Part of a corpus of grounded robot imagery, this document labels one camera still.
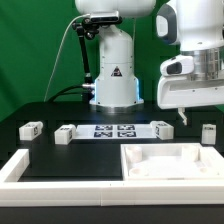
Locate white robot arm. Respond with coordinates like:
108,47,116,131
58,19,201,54
75,0,224,114

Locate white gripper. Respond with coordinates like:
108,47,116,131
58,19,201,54
157,76,224,126

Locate white camera cable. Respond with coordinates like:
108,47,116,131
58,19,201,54
43,13,92,103

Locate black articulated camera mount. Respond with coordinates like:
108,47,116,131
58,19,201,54
72,18,99,102

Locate white square table top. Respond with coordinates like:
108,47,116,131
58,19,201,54
121,143,224,181

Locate black base cable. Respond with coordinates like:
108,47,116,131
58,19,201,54
47,85,85,103

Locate grey camera on mount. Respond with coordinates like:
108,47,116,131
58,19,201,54
90,11,119,23

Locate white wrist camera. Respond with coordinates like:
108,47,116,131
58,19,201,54
160,55,194,77

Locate white sheet with tags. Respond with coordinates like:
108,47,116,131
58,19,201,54
75,124,156,139

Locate white U-shaped fence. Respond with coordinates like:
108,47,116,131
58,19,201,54
0,149,224,207

